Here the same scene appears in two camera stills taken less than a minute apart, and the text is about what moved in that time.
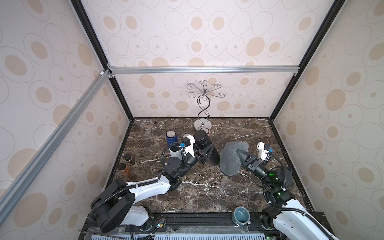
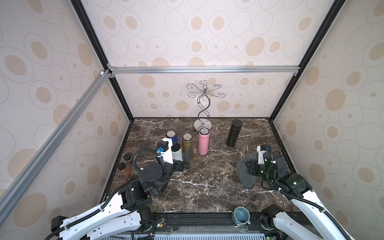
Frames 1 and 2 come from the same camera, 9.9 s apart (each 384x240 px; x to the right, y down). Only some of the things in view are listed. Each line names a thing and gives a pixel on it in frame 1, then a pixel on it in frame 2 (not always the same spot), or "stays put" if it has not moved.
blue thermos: x=171 y=137 stays put
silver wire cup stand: x=204 y=100 stays put
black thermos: x=209 y=150 -> x=233 y=132
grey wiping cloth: x=230 y=163 -> x=248 y=180
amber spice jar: x=126 y=172 stays put
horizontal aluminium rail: x=113 y=69 stays put
